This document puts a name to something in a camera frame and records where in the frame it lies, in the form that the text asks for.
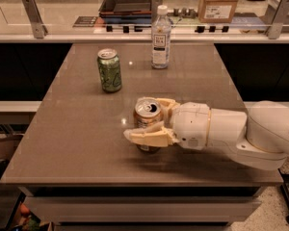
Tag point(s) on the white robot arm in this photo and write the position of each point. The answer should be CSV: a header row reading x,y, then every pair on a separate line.
x,y
258,138

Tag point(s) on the clear plastic water bottle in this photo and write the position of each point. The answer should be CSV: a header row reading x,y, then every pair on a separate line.
x,y
161,38

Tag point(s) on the right metal glass bracket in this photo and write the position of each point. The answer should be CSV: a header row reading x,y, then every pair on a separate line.
x,y
277,18

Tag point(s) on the grey table drawer base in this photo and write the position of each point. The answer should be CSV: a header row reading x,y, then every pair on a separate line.
x,y
222,210

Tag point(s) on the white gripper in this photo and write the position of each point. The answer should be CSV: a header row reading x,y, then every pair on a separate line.
x,y
191,124

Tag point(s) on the left metal glass bracket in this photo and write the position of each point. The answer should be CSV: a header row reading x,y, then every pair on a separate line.
x,y
37,25

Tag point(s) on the orange soda can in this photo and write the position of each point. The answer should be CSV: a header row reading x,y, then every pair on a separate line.
x,y
147,112

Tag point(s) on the brown cardboard box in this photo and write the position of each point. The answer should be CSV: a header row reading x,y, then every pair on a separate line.
x,y
216,11

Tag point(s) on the metal glass bracket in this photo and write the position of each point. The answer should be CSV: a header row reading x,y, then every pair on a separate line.
x,y
277,18
37,25

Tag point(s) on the green soda can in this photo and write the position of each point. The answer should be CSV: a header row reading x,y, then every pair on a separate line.
x,y
109,70

